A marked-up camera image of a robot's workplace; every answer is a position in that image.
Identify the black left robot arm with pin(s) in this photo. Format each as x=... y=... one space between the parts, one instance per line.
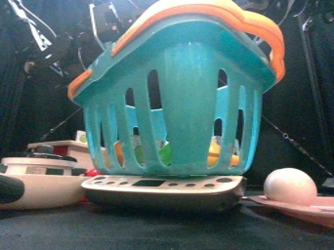
x=47 y=42

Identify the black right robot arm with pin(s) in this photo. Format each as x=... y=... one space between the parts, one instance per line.
x=310 y=18

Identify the yellow toy corn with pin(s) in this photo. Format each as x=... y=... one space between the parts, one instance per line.
x=215 y=153

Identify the orange toy food piece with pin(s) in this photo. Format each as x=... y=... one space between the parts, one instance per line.
x=117 y=153

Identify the green toy food piece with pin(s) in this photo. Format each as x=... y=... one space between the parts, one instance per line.
x=164 y=153

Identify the white toy pot black lid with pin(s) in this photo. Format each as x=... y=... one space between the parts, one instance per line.
x=39 y=162

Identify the small red toy piece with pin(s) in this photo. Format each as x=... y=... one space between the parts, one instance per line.
x=91 y=172

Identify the grey toy kitchen scale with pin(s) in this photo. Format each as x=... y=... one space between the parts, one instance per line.
x=163 y=192

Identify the round black glossy toy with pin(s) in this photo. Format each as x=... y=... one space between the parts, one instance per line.
x=9 y=188

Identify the white toy egg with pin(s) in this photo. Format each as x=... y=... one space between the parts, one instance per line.
x=290 y=186

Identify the pink plastic tray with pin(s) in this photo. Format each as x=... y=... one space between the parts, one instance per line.
x=304 y=208

